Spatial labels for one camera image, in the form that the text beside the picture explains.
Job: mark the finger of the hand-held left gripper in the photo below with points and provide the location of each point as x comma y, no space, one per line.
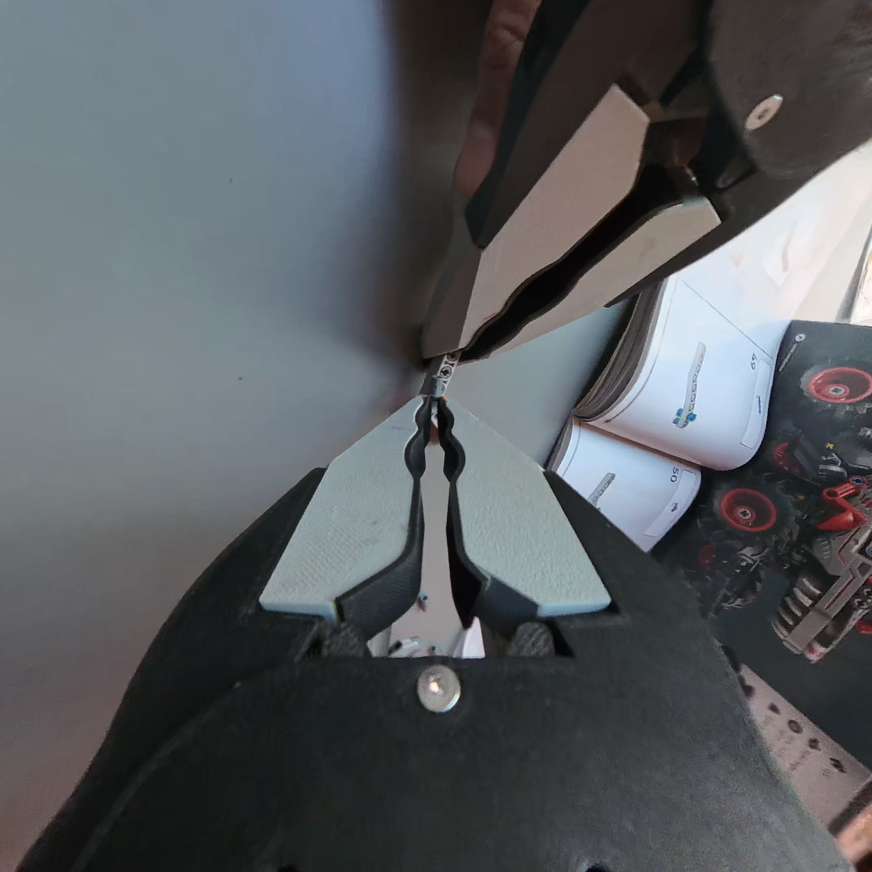
627,259
558,204

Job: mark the person's left hand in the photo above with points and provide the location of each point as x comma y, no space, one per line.
487,129

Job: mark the white instruction booklet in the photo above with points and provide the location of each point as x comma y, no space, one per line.
681,381

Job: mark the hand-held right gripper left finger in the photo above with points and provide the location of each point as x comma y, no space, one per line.
340,538

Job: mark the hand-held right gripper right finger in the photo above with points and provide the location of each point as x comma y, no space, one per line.
524,538

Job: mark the monster truck lego box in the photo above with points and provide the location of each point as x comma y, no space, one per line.
817,490

